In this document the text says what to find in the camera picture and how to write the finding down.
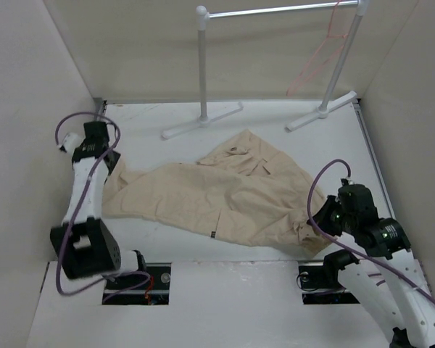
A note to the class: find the pink wire hanger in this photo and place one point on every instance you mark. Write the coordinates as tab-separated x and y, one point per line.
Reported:
329	48

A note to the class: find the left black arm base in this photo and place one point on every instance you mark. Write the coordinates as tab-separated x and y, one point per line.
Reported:
132	290

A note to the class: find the beige trousers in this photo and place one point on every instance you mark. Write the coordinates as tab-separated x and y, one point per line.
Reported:
244	192

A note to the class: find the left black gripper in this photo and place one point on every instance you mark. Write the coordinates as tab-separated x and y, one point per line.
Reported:
116	159

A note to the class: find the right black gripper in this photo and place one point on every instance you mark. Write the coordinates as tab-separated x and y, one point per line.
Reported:
320	218

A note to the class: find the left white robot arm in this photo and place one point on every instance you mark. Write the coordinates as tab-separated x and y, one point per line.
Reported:
89	248

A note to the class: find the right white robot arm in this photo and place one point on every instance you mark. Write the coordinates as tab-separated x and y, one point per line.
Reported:
384	277

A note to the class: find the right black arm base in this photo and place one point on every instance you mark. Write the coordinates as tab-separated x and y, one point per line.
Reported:
319	289

